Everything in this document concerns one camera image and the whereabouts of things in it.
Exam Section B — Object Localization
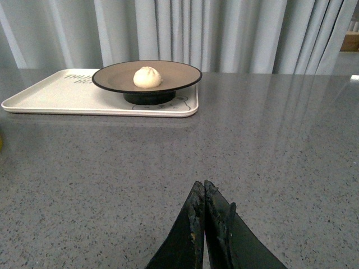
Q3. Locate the right gripper worn black right finger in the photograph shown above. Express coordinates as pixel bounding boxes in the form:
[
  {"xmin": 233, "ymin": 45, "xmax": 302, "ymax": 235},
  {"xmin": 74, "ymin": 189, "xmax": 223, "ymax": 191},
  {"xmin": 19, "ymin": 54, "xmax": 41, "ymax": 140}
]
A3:
[{"xmin": 204, "ymin": 180, "xmax": 286, "ymax": 268}]

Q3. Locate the grey pleated curtain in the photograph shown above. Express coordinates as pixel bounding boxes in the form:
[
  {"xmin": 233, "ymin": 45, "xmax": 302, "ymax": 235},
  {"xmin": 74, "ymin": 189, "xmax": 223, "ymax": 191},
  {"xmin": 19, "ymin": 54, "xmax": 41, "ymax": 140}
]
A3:
[{"xmin": 1, "ymin": 1, "xmax": 357, "ymax": 75}]

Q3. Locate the right gripper worn black left finger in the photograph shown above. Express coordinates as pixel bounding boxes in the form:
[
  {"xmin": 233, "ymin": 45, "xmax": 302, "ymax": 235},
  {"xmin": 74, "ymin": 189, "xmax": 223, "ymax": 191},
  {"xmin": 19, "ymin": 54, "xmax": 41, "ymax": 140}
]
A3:
[{"xmin": 146, "ymin": 181, "xmax": 205, "ymax": 269}]

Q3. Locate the cream bear print tray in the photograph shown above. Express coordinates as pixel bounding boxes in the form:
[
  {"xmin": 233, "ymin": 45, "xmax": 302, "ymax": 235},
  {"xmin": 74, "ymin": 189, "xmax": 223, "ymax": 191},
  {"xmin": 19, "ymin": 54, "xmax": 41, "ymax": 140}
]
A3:
[{"xmin": 1, "ymin": 68, "xmax": 199, "ymax": 118}]

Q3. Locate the white steamed bun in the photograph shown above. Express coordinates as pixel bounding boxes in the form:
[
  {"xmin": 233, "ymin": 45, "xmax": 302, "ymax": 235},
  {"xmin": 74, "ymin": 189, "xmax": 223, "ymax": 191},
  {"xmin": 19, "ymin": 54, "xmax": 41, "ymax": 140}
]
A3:
[{"xmin": 133, "ymin": 66, "xmax": 163, "ymax": 89}]

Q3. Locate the yellow rimmed wooden steamer basket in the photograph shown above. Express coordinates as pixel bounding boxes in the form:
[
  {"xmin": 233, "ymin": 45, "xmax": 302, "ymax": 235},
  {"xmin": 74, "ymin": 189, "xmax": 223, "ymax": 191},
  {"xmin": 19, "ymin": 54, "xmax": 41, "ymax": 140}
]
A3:
[{"xmin": 0, "ymin": 133, "xmax": 4, "ymax": 152}]

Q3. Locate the wooden box in background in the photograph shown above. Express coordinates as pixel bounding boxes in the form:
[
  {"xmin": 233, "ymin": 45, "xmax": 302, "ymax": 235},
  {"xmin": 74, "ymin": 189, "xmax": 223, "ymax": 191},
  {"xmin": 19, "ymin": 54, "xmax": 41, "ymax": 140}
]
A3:
[{"xmin": 340, "ymin": 31, "xmax": 359, "ymax": 52}]

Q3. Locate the beige plate with black rim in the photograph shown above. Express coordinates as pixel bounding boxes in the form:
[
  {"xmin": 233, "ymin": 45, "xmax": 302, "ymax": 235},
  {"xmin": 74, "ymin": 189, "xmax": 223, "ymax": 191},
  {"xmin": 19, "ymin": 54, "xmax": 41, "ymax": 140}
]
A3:
[{"xmin": 92, "ymin": 60, "xmax": 202, "ymax": 105}]

